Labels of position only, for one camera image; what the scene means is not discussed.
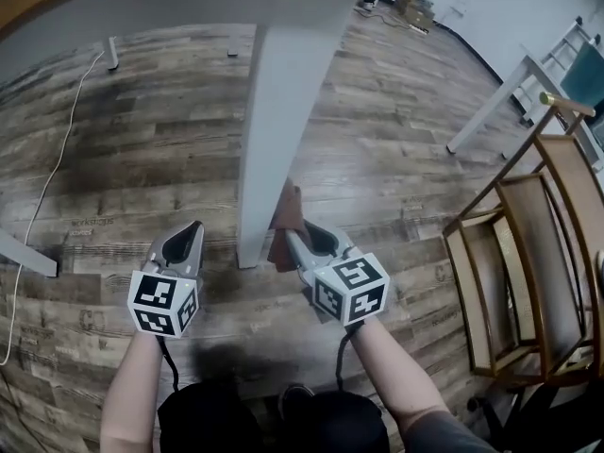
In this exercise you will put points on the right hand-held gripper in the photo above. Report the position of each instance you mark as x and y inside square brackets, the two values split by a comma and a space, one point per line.
[349, 286]

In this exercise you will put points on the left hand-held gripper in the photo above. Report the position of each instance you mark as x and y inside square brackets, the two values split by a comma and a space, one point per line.
[153, 295]

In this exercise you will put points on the brown cloth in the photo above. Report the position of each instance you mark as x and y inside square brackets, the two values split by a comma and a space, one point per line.
[290, 210]

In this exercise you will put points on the person's left forearm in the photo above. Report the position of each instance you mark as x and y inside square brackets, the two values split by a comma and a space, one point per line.
[129, 394]

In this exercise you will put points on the person's right forearm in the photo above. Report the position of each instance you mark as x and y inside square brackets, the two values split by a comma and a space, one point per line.
[396, 371]

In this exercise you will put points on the wooden table with white legs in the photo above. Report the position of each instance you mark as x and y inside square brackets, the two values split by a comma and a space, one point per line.
[283, 111]

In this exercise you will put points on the person's right shoe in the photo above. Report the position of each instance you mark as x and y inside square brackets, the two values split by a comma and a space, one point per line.
[295, 397]

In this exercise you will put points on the person's black trousers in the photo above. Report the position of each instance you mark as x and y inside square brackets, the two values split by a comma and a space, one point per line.
[207, 423]

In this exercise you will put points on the gold shelf cart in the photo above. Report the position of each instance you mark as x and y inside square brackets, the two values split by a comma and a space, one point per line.
[524, 253]

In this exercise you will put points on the white side table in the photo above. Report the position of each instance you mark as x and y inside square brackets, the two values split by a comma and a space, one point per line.
[486, 111]

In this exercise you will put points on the person's grey shirt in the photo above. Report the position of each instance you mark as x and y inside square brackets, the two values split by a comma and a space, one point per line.
[448, 437]

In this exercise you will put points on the white power strip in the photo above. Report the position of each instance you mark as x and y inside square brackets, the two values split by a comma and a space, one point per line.
[419, 28]

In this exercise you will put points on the cardboard box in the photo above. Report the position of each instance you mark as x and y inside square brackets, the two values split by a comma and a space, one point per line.
[415, 10]

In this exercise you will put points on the aluminium ladder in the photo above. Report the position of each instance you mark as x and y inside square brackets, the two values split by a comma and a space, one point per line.
[568, 40]

